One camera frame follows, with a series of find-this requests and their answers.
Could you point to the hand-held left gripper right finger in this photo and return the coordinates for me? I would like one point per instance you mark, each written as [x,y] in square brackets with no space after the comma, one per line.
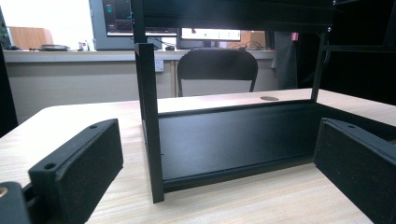
[358,168]

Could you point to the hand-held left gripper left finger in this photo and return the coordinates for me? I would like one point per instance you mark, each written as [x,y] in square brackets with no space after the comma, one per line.
[77,174]

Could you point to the black two-tier metal rack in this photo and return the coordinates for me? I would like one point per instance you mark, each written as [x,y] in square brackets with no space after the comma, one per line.
[233,140]

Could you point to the black round table grommet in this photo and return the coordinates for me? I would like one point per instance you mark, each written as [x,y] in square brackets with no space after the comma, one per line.
[269,98]

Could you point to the grey counter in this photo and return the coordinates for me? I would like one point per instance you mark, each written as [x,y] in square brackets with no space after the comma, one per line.
[77,56]

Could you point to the small bottles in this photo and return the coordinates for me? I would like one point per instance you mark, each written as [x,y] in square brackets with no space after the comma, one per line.
[83,46]

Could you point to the grey hanging cloth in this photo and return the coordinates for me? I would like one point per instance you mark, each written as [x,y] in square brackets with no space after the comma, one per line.
[285,62]

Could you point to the dark round dish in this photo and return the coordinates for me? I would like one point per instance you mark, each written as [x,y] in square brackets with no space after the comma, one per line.
[54,47]

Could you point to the large grey monitor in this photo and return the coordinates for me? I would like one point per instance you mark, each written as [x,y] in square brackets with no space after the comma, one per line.
[102,25]

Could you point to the black computer mouse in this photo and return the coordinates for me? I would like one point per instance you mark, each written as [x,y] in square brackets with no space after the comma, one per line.
[170,48]

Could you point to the black folding chair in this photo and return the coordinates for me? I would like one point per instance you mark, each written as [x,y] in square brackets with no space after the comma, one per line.
[216,63]

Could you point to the small bright monitor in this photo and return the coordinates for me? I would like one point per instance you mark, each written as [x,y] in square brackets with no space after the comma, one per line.
[211,34]

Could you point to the white wall socket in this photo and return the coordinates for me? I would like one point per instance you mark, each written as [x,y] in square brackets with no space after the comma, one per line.
[159,66]

